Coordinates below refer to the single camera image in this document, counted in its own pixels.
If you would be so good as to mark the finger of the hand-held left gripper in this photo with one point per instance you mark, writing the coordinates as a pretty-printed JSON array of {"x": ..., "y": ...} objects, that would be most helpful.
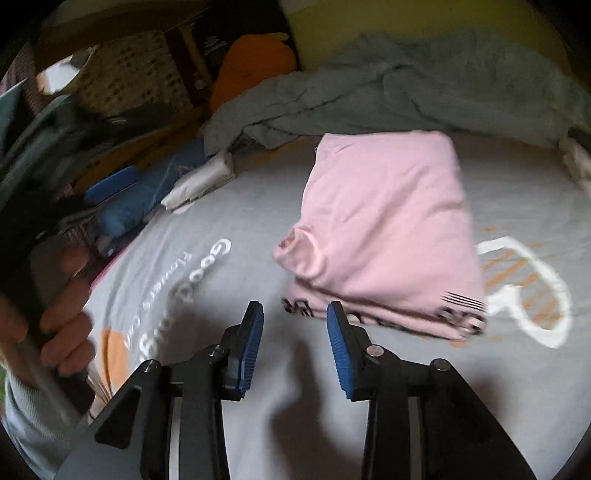
[
  {"x": 138, "y": 117},
  {"x": 115, "y": 184}
]

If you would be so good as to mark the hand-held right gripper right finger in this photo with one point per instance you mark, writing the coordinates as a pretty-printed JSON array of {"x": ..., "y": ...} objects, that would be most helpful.
[{"x": 339, "y": 355}]

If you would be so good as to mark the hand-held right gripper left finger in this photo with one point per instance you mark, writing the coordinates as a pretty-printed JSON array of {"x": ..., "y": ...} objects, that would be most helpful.
[{"x": 251, "y": 350}]

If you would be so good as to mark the pink shirt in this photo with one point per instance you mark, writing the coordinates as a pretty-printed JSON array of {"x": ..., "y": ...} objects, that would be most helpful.
[{"x": 383, "y": 221}]

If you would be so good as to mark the person's left hand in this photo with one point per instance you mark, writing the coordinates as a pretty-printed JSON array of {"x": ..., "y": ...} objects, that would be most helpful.
[{"x": 69, "y": 323}]

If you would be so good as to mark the blue pillow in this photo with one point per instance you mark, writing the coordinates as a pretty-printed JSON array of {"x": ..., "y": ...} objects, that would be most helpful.
[{"x": 161, "y": 198}]

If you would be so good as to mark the patterned beige curtain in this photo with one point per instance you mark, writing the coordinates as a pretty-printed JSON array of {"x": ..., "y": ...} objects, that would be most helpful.
[{"x": 129, "y": 69}]

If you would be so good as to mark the white folded cloth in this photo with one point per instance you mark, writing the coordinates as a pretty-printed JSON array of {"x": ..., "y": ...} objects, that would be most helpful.
[{"x": 198, "y": 184}]

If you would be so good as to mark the orange carrot plush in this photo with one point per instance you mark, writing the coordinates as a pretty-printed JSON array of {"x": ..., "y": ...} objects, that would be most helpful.
[{"x": 249, "y": 69}]

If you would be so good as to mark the grey-green duvet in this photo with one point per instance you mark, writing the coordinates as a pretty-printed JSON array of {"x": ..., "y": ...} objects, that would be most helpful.
[{"x": 415, "y": 83}]

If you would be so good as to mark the cream folded garment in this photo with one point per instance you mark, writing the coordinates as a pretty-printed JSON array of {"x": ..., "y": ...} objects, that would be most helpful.
[{"x": 577, "y": 161}]

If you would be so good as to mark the wooden bed frame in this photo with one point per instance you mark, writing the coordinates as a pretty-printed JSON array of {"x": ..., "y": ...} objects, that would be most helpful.
[{"x": 115, "y": 23}]

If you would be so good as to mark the black wall poster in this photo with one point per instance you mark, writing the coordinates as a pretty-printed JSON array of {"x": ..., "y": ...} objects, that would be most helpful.
[{"x": 217, "y": 41}]

